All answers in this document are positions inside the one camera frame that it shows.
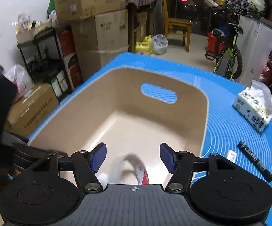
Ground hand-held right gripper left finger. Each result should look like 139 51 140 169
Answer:
30 142 107 193

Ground clear plastic bag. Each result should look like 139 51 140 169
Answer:
151 33 168 54

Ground roll of clear film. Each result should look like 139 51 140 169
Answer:
203 0 219 8

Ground blue silicone mat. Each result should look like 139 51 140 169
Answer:
9 52 272 225

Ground cardboard box with blue print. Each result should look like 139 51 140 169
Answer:
52 0 127 20

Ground tall brown cardboard box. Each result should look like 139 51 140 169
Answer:
71 9 129 80

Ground white plastic bag red print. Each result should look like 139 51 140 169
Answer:
5 65 35 102

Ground green bag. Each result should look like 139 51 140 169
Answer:
47 0 56 19

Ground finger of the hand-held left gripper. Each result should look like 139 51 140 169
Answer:
3 132 67 170

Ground white tissue pack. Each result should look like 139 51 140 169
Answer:
231 79 272 133

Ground beige plastic storage bin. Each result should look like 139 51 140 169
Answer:
28 66 209 186

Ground red bucket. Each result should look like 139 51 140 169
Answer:
208 32 224 52

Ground wooden chair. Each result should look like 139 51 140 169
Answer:
162 0 193 52

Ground green and black bicycle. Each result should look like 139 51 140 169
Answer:
205 7 244 80

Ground flat cardboard box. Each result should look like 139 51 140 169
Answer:
7 83 60 138

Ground black metal shelf rack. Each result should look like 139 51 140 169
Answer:
17 27 67 99

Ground black marker pen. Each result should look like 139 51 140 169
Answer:
237 141 272 182

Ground yellow plastic jugs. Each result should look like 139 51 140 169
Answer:
135 35 153 55

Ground open cardboard box with bottles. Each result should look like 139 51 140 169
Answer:
12 14 54 44

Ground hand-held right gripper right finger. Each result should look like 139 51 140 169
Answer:
160 142 238 192

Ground dark wooden table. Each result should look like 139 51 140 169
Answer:
127 0 163 53

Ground red and white appliance box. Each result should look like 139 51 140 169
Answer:
57 28 83 89

